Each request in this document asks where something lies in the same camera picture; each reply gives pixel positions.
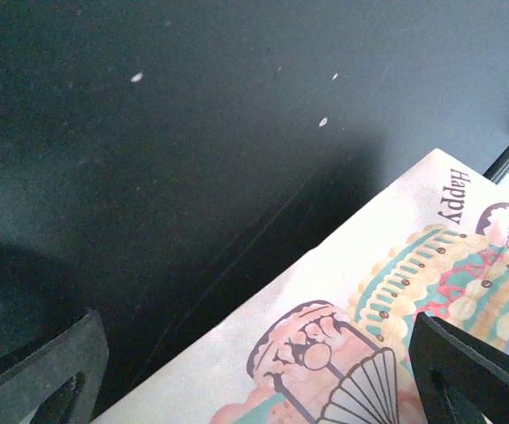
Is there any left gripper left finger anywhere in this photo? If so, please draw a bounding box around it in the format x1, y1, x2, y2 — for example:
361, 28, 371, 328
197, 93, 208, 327
0, 311, 109, 423

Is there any printed Cream Bear paper bag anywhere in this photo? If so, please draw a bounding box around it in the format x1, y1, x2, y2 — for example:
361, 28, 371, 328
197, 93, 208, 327
99, 150, 509, 423

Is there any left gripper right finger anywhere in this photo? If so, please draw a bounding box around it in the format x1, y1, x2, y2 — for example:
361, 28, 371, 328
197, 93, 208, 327
408, 313, 509, 423

